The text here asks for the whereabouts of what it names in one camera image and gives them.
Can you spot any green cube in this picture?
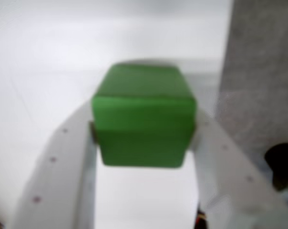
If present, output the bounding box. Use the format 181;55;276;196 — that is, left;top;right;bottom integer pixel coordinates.
91;62;197;169

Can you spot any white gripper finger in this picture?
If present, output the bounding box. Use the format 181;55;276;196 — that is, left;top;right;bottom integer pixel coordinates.
5;104;102;229
186;112;288;229

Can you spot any black clamp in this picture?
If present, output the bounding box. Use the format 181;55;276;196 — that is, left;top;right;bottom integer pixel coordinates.
264;142;288;192

